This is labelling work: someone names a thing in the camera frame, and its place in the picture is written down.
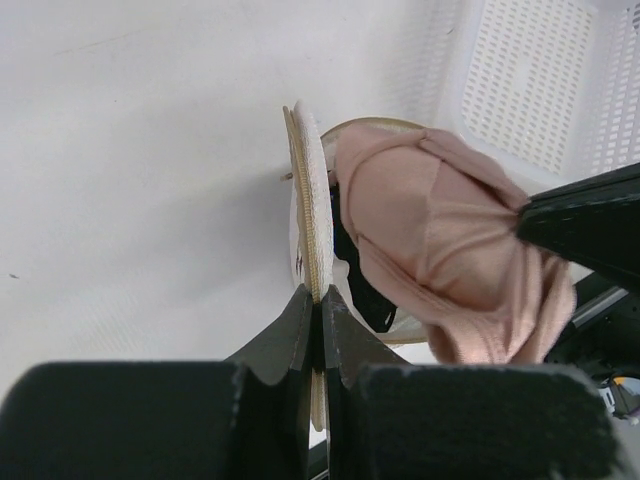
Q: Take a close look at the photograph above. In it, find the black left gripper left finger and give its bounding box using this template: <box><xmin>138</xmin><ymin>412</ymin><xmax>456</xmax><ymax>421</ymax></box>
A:
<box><xmin>1</xmin><ymin>287</ymin><xmax>314</xmax><ymax>479</ymax></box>

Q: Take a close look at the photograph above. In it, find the white mesh laundry bag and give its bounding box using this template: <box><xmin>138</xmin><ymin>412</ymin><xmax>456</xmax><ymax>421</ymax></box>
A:
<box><xmin>279</xmin><ymin>99</ymin><xmax>431</xmax><ymax>434</ymax></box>

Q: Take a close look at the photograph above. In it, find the pink bra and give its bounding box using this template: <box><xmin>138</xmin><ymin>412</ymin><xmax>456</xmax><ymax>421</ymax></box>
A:
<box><xmin>335</xmin><ymin>123</ymin><xmax>576</xmax><ymax>364</ymax></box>

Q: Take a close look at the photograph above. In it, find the white perforated plastic basket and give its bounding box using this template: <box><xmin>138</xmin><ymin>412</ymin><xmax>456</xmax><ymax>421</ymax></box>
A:
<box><xmin>391</xmin><ymin>1</ymin><xmax>639</xmax><ymax>191</ymax></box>

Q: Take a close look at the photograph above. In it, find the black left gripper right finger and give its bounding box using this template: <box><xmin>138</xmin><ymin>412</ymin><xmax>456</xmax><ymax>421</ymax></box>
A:
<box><xmin>322</xmin><ymin>289</ymin><xmax>615</xmax><ymax>479</ymax></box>

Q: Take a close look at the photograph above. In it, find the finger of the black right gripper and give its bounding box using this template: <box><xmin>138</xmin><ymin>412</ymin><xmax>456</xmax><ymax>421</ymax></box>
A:
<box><xmin>517</xmin><ymin>164</ymin><xmax>639</xmax><ymax>294</ymax></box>

